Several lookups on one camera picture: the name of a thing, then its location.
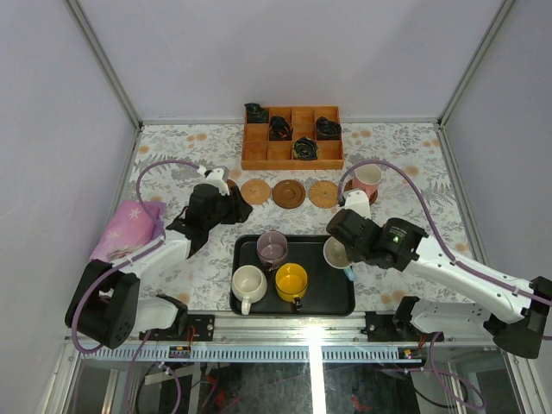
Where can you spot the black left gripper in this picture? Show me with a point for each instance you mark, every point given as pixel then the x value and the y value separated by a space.
pixel 235 204

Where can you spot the pink patterned cloth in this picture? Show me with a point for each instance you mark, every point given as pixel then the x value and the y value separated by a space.
pixel 129 229

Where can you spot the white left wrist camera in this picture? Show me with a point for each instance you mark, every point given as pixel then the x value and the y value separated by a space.
pixel 216 177

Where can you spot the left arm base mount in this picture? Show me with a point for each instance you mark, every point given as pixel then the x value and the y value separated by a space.
pixel 190 323

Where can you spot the rolled dark cloth back-left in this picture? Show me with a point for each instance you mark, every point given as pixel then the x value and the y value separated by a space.
pixel 256 114

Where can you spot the rolled dark cloth green floral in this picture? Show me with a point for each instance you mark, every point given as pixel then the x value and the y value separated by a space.
pixel 305 149

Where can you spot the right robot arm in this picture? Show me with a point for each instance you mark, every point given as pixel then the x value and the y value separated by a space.
pixel 519 308

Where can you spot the rolled dark cloth right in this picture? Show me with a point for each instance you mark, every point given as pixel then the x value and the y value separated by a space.
pixel 327 130

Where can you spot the purple cup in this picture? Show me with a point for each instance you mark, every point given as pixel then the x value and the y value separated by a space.
pixel 272 249

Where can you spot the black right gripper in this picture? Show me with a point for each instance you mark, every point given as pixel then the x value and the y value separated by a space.
pixel 352 254

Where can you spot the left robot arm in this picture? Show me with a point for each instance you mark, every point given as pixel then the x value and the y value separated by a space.
pixel 107 305

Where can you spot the white cup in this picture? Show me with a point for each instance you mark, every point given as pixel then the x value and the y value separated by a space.
pixel 249 286

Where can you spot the wooden compartment tray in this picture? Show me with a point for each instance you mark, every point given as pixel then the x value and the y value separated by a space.
pixel 259 153

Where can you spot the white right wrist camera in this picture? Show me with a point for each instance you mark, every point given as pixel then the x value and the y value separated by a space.
pixel 358 202

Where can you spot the yellow cup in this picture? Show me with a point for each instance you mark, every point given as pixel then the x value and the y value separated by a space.
pixel 291 281

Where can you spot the light blue cup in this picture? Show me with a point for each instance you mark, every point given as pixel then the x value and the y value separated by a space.
pixel 335 255

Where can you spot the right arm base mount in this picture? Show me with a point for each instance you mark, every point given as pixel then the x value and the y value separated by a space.
pixel 399 326

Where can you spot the black serving tray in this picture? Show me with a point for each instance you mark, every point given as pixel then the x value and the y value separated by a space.
pixel 329 293

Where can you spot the pink cup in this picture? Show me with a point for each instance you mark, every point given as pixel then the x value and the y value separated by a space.
pixel 367 178

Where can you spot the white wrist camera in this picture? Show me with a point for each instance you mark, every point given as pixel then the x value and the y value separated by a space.
pixel 216 177
pixel 358 202

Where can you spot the rolled dark cloth orange pattern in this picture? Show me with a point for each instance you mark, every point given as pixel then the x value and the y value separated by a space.
pixel 279 129

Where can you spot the woven rattan coaster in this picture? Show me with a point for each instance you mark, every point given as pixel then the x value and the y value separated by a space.
pixel 323 194
pixel 256 191

